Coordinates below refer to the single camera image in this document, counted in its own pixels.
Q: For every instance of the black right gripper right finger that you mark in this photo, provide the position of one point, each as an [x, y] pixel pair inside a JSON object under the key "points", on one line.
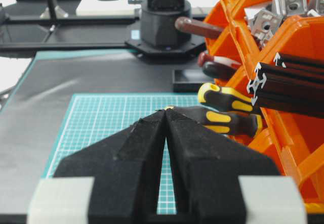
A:
{"points": [[205, 168]]}

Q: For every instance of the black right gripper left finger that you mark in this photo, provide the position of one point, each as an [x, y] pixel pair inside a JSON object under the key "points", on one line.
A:
{"points": [[126, 168]]}

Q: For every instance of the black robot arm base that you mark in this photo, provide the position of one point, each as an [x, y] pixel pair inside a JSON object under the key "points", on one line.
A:
{"points": [[155, 33]]}

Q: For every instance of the orange storage bin rack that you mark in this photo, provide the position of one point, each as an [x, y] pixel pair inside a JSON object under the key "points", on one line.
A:
{"points": [[294, 141]]}

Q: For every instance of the small yellow black screwdriver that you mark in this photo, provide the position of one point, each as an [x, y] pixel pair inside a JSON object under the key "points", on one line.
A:
{"points": [[225, 123]]}

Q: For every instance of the green cutting mat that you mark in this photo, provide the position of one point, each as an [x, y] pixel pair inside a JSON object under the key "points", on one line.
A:
{"points": [[92, 117]]}

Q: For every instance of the large yellow black screwdriver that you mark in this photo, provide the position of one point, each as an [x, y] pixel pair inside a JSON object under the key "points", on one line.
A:
{"points": [[225, 99]]}

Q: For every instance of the black shallow tray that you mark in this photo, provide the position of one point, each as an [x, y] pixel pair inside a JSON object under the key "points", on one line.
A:
{"points": [[189, 80]]}

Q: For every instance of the black aluminium extrusion profile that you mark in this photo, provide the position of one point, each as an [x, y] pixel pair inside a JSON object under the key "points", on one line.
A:
{"points": [[287, 89]]}

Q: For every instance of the black handle screwdriver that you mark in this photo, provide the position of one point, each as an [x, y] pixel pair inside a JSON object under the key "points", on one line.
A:
{"points": [[218, 71]]}

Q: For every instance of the red white handle screwdriver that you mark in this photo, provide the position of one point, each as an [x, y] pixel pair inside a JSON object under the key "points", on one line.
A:
{"points": [[205, 57]]}

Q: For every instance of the silver corner bracket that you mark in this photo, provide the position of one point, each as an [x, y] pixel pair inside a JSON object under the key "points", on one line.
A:
{"points": [[265, 26], [287, 8]]}

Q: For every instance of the silver corner bracket upper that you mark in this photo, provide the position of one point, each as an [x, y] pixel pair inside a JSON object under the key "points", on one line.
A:
{"points": [[287, 8]]}

